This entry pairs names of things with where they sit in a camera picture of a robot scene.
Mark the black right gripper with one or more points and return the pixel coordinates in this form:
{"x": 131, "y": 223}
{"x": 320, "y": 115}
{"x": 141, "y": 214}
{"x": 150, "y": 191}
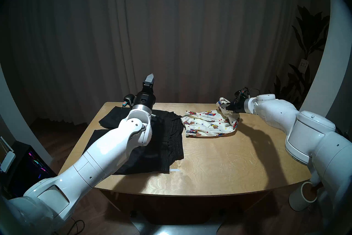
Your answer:
{"x": 239, "y": 106}

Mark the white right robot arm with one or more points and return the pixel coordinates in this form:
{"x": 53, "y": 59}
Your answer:
{"x": 308, "y": 132}

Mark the white box device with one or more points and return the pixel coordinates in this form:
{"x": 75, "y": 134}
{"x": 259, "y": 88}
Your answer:
{"x": 8, "y": 161}

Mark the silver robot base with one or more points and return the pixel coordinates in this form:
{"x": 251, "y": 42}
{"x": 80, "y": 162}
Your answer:
{"x": 178, "y": 229}

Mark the black computer tower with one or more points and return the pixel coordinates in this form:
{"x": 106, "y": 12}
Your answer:
{"x": 27, "y": 168}

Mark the white paper plant tag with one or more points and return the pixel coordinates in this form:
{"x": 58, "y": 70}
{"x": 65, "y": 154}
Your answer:
{"x": 303, "y": 66}

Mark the white bear print shorts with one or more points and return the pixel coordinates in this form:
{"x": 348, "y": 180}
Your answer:
{"x": 209, "y": 127}

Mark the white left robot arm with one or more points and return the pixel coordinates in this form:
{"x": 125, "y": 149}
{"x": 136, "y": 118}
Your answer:
{"x": 104, "y": 151}

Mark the tall dark leafy plant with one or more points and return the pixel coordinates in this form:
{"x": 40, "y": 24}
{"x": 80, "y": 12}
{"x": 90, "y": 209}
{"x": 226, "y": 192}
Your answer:
{"x": 310, "y": 30}

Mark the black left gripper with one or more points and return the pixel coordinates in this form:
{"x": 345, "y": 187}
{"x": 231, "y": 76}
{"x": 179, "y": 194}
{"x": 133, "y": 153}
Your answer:
{"x": 144, "y": 98}

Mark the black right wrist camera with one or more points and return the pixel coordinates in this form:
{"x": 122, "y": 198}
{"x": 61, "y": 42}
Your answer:
{"x": 241, "y": 93}

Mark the grey pleated curtain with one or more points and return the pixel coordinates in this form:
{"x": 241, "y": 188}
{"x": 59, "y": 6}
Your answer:
{"x": 170, "y": 30}

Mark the light wooden table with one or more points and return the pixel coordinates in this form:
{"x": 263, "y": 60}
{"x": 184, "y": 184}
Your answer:
{"x": 220, "y": 176}

